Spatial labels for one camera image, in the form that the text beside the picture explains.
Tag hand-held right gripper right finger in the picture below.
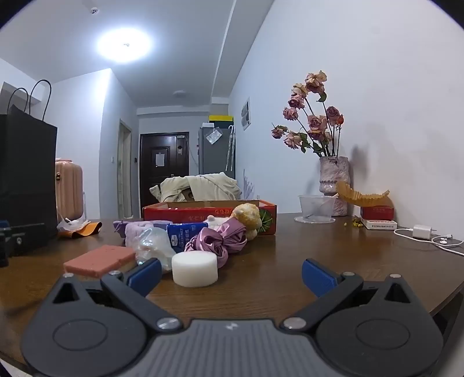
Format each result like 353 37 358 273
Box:
283 258 418 331

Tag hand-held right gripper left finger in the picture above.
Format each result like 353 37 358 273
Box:
43 258 182 331

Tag clear plastic bag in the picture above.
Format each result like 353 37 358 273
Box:
132 226 177 272

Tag pale lavender towel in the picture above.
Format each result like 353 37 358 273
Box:
125 220 169 249

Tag pink sponge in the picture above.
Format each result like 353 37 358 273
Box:
63 244 137 279

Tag white round foam block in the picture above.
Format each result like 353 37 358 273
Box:
171 251 220 288

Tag blue tissue packet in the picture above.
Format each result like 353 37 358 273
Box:
167 222 209 254

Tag purple satin scrunchie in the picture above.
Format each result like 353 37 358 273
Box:
184 218 248 269

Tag red cardboard box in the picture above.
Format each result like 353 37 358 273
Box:
142 199 278 236

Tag white plastic bag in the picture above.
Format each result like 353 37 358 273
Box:
57 217 91 233

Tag orange cloth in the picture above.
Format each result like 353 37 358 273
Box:
58 222 103 239

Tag pink suitcase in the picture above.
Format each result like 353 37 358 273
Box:
54 157 84 223

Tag clear plastic container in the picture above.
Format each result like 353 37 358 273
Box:
294 195 337 224

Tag black paper bag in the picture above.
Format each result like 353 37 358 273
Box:
0 80 59 233

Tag flat white box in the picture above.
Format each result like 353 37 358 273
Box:
362 218 398 230

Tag small red box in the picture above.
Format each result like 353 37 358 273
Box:
360 205 395 220

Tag small yellow plush toy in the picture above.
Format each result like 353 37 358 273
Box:
335 181 391 208

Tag yellow and white plush toy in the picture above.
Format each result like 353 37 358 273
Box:
206 204 262 241

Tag pink mottled vase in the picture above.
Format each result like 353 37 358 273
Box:
319 156 351 217

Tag dark brown door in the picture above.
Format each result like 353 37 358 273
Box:
139 132 190 215

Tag beige coat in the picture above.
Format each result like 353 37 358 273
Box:
149 173 243 204

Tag pale side door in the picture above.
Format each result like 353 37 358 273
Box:
117 119 133 219

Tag grey refrigerator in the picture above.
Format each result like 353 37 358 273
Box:
198 125 235 179

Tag clear umbrella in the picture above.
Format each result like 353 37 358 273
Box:
225 125 235 172

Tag dried pink roses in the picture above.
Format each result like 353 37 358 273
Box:
271 70 345 157

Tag round ceiling light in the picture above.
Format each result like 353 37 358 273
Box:
96 28 153 63

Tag white cable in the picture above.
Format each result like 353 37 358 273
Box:
393 228 464 258

